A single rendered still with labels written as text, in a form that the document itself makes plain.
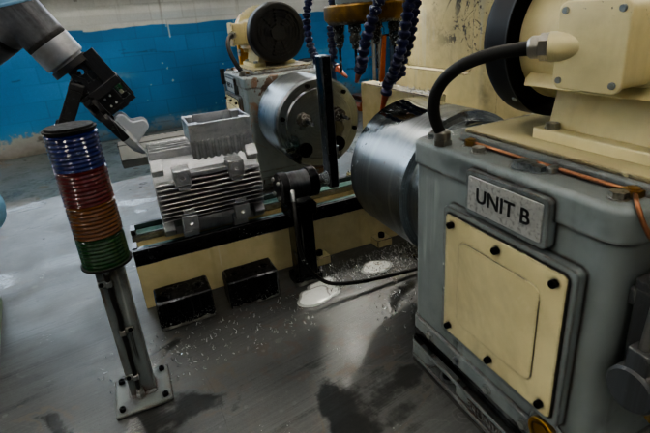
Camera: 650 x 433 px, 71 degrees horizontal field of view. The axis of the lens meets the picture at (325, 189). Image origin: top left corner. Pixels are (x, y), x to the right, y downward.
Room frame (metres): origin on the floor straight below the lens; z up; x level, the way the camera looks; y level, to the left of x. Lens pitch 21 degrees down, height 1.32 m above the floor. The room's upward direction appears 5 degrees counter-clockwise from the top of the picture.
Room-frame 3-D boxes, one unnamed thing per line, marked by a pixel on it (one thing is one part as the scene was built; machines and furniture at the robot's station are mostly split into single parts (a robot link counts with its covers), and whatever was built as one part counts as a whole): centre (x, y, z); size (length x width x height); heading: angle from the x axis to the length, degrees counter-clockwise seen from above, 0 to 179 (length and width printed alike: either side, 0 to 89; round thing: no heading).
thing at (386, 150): (0.72, -0.21, 1.04); 0.41 x 0.25 x 0.25; 23
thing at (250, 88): (1.58, 0.15, 0.99); 0.35 x 0.31 x 0.37; 23
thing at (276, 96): (1.36, 0.06, 1.04); 0.37 x 0.25 x 0.25; 23
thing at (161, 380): (0.54, 0.30, 1.01); 0.08 x 0.08 x 0.42; 23
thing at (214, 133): (0.91, 0.21, 1.11); 0.12 x 0.11 x 0.07; 112
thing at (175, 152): (0.89, 0.25, 1.02); 0.20 x 0.19 x 0.19; 112
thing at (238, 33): (1.60, 0.19, 1.16); 0.33 x 0.26 x 0.42; 23
